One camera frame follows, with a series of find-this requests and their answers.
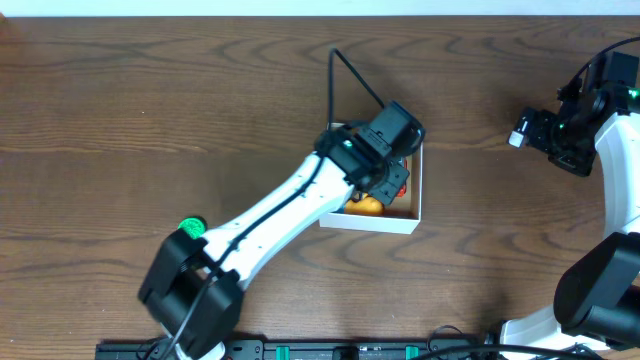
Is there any red toy fire truck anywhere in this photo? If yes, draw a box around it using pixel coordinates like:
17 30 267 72
396 158 408 198

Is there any orange rubber duck toy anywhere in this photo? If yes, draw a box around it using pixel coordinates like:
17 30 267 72
343 194 385 216

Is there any green round toy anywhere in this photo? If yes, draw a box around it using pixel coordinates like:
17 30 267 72
178 216 208 239

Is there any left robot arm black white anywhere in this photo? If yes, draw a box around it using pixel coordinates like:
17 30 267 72
138 125 424 359

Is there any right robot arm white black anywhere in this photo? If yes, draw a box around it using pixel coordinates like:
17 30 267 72
494 46 639 359

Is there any white cardboard box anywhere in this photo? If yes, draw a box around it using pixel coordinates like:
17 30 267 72
319 146 423 235

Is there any black cable left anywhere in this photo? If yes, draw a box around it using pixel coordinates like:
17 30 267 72
164 47 387 356

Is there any black rail bottom edge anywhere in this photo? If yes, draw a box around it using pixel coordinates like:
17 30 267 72
94 325 480 360

